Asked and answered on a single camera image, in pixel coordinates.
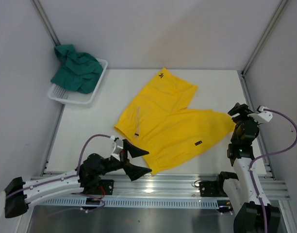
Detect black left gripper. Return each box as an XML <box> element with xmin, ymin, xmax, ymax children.
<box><xmin>98</xmin><ymin>139</ymin><xmax>152</xmax><ymax>180</ymax></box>

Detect yellow shorts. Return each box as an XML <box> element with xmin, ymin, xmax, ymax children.
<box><xmin>114</xmin><ymin>68</ymin><xmax>235</xmax><ymax>174</ymax></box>

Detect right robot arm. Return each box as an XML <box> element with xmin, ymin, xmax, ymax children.
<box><xmin>214</xmin><ymin>103</ymin><xmax>281</xmax><ymax>233</ymax></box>

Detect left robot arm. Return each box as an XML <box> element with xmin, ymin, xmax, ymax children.
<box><xmin>4</xmin><ymin>138</ymin><xmax>152</xmax><ymax>218</ymax></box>

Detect green shorts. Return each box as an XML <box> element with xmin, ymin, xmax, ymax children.
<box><xmin>51</xmin><ymin>44</ymin><xmax>103</xmax><ymax>94</ymax></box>

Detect white plastic basket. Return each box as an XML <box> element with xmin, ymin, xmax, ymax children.
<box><xmin>47</xmin><ymin>58</ymin><xmax>108</xmax><ymax>106</ymax></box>

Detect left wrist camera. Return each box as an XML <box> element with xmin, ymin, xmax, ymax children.
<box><xmin>110</xmin><ymin>135</ymin><xmax>124</xmax><ymax>161</ymax></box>

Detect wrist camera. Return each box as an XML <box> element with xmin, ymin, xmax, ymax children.
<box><xmin>248</xmin><ymin>106</ymin><xmax>273</xmax><ymax>124</ymax></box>
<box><xmin>110</xmin><ymin>135</ymin><xmax>124</xmax><ymax>161</ymax></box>

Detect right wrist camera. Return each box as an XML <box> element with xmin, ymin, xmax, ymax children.
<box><xmin>248</xmin><ymin>106</ymin><xmax>273</xmax><ymax>124</ymax></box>

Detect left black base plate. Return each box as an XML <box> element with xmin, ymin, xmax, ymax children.
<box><xmin>85</xmin><ymin>179</ymin><xmax>115</xmax><ymax>195</ymax></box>

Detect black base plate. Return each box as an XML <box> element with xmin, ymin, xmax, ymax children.
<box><xmin>194</xmin><ymin>180</ymin><xmax>227</xmax><ymax>198</ymax></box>
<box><xmin>85</xmin><ymin>179</ymin><xmax>115</xmax><ymax>195</ymax></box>

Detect aluminium rail frame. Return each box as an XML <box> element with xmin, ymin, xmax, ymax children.
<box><xmin>102</xmin><ymin>174</ymin><xmax>290</xmax><ymax>200</ymax></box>

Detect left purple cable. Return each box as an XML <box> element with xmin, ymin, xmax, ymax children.
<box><xmin>7</xmin><ymin>134</ymin><xmax>115</xmax><ymax>214</ymax></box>

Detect white slotted cable duct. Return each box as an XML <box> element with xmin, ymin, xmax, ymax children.
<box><xmin>41</xmin><ymin>196</ymin><xmax>219</xmax><ymax>209</ymax></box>

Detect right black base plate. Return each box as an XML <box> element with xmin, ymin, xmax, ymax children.
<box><xmin>194</xmin><ymin>180</ymin><xmax>227</xmax><ymax>198</ymax></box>

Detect right corner aluminium post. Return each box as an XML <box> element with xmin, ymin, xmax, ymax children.
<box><xmin>241</xmin><ymin>0</ymin><xmax>291</xmax><ymax>78</ymax></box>

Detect corner aluminium post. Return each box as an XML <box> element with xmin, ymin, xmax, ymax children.
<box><xmin>241</xmin><ymin>0</ymin><xmax>291</xmax><ymax>78</ymax></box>
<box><xmin>30</xmin><ymin>0</ymin><xmax>61</xmax><ymax>46</ymax></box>

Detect left corner aluminium post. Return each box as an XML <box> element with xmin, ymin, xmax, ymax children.
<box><xmin>30</xmin><ymin>0</ymin><xmax>61</xmax><ymax>46</ymax></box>

